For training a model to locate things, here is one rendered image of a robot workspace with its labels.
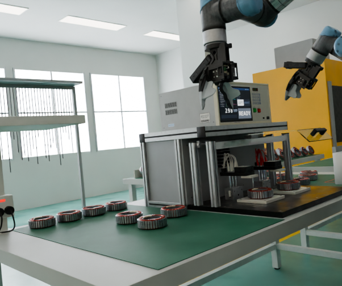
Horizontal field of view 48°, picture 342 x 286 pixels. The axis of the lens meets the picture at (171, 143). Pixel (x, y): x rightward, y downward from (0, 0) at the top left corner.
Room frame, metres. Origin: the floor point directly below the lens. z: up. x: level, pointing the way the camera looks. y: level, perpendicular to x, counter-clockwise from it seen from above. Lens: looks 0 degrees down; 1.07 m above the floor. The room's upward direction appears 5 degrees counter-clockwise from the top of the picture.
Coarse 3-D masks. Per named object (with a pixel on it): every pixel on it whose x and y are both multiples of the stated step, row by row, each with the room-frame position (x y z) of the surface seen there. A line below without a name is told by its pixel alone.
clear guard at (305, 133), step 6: (270, 132) 1.87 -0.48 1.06; (276, 132) 1.85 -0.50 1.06; (300, 132) 1.76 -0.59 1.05; (306, 132) 1.79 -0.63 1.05; (318, 132) 1.86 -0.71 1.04; (306, 138) 1.74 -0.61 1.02; (312, 138) 1.77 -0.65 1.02; (318, 138) 1.80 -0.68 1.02; (324, 138) 1.84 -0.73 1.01; (330, 138) 1.87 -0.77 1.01
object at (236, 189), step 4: (224, 188) 1.81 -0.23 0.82; (228, 188) 1.79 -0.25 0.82; (232, 188) 1.77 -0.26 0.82; (236, 188) 1.79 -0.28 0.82; (240, 188) 1.81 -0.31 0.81; (232, 192) 1.77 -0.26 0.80; (236, 192) 1.79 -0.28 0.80; (240, 192) 1.81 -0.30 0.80; (228, 196) 1.79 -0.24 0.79; (232, 196) 1.78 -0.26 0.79; (236, 196) 1.79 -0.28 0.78; (240, 196) 1.81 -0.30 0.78
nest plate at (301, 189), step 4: (276, 188) 1.93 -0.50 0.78; (300, 188) 1.86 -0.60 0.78; (304, 188) 1.85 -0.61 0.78; (308, 188) 1.86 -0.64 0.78; (276, 192) 1.84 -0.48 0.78; (280, 192) 1.83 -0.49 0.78; (284, 192) 1.81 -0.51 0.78; (288, 192) 1.80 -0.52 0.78; (292, 192) 1.78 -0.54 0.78; (296, 192) 1.78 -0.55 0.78; (300, 192) 1.80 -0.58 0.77
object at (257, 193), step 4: (252, 188) 1.74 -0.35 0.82; (256, 188) 1.74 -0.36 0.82; (260, 188) 1.74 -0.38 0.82; (264, 188) 1.73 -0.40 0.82; (268, 188) 1.71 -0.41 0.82; (248, 192) 1.70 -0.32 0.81; (252, 192) 1.67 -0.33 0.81; (256, 192) 1.66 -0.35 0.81; (260, 192) 1.66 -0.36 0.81; (264, 192) 1.65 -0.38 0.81; (268, 192) 1.66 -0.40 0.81; (272, 192) 1.68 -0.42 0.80; (248, 196) 1.70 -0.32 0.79; (252, 196) 1.67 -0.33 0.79; (256, 196) 1.66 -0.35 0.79; (260, 196) 1.66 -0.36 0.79; (264, 196) 1.66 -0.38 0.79; (268, 196) 1.66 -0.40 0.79
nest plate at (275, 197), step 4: (272, 196) 1.70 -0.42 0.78; (276, 196) 1.69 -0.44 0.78; (280, 196) 1.68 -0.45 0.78; (284, 196) 1.70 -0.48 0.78; (240, 200) 1.70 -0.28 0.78; (244, 200) 1.68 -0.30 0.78; (248, 200) 1.67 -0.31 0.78; (252, 200) 1.65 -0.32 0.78; (256, 200) 1.64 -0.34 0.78; (260, 200) 1.63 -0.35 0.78; (264, 200) 1.62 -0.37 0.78; (268, 200) 1.62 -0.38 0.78; (272, 200) 1.64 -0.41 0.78; (276, 200) 1.66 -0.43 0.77
